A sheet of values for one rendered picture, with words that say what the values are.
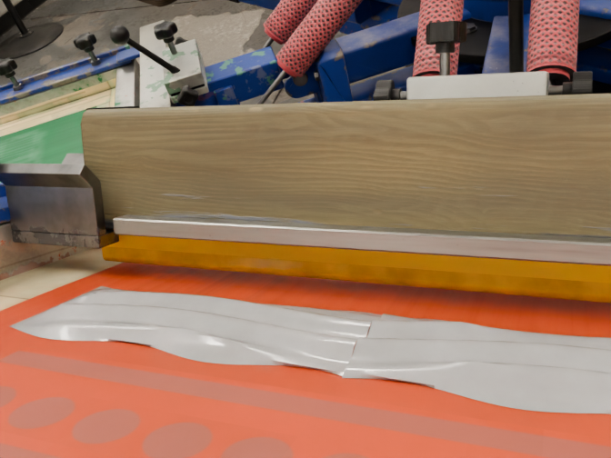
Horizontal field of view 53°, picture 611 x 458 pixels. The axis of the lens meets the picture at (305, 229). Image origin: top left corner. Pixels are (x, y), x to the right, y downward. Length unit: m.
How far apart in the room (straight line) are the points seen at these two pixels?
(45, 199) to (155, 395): 0.20
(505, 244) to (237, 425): 0.15
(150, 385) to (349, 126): 0.16
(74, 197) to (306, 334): 0.19
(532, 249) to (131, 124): 0.24
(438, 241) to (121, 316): 0.16
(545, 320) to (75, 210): 0.27
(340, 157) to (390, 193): 0.03
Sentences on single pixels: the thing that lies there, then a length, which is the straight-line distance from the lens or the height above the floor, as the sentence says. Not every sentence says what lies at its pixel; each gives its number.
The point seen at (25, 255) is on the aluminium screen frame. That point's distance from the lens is 0.46.
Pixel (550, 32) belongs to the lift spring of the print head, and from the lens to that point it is 0.73.
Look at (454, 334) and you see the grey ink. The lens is 0.28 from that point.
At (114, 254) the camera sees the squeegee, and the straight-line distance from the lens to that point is 0.43.
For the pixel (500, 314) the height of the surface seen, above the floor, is 1.22.
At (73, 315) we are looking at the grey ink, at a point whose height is 1.26.
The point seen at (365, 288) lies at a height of 1.21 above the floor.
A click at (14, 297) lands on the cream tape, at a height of 1.25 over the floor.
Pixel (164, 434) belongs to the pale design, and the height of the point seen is 1.30.
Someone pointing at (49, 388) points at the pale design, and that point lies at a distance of 0.27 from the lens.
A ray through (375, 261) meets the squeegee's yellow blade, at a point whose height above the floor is 1.23.
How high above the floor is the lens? 1.47
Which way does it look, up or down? 41 degrees down
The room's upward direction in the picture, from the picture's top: 18 degrees counter-clockwise
